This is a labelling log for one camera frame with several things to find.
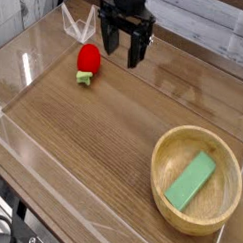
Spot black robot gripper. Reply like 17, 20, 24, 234
99, 0, 155, 68

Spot red plush strawberry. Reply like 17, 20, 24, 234
76, 44, 101, 86

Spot clear acrylic table fence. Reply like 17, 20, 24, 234
0, 9, 243, 243

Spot wooden bowl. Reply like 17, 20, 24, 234
150, 125, 243, 236

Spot green rectangular block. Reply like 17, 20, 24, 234
164, 151, 216, 211

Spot clear acrylic corner bracket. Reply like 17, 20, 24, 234
61, 3, 96, 44

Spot black cable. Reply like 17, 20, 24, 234
0, 213, 20, 243

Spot black table leg bracket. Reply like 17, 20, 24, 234
12, 197, 44, 243

